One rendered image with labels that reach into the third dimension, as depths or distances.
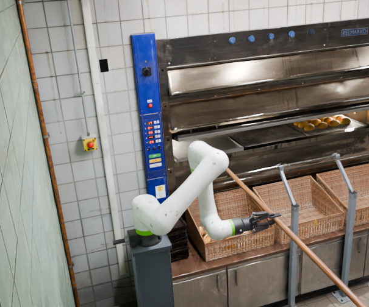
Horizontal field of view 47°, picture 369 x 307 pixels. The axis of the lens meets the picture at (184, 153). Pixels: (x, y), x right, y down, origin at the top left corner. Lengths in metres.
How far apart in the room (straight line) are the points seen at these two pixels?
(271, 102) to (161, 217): 1.69
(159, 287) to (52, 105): 1.38
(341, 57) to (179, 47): 1.35
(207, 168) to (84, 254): 1.65
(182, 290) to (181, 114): 1.26
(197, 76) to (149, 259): 1.44
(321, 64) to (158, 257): 2.06
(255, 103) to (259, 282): 1.36
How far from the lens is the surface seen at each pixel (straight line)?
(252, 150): 3.48
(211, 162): 2.10
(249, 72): 3.29
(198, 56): 3.13
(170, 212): 2.05
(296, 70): 3.47
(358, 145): 4.06
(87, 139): 2.99
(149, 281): 2.37
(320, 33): 3.57
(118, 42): 2.96
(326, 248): 3.55
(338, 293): 3.91
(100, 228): 3.37
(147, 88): 3.01
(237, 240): 3.18
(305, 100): 3.58
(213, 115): 3.24
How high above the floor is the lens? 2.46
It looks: 22 degrees down
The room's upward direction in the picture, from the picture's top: 4 degrees counter-clockwise
